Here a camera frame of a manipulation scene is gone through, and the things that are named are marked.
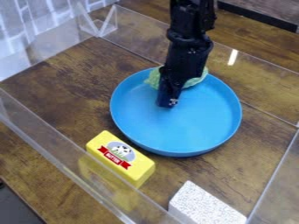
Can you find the clear acrylic corner bracket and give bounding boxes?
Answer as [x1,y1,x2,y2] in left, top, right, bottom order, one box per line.
[76,3,117,38]

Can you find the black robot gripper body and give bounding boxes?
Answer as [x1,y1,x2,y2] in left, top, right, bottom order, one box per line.
[161,0,216,88]

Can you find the black baseboard strip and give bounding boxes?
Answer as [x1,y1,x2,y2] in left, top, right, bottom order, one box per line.
[217,0,299,34]

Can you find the green bitter gourd toy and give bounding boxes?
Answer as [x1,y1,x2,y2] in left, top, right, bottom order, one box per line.
[144,66,209,89]

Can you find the clear acrylic enclosure wall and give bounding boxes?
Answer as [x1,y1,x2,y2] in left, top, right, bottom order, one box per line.
[0,0,299,224]

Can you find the blue round tray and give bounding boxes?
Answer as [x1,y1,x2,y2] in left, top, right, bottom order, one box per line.
[109,70,243,157]

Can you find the yellow butter block toy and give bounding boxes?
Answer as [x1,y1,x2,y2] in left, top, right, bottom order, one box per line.
[85,130,154,188]

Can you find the white sheer curtain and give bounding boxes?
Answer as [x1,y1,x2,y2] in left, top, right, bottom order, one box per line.
[0,0,118,81]

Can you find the white speckled foam block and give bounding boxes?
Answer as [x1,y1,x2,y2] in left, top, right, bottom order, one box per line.
[168,180,247,224]

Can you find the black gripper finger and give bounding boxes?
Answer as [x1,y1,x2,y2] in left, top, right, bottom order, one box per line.
[156,68,185,109]

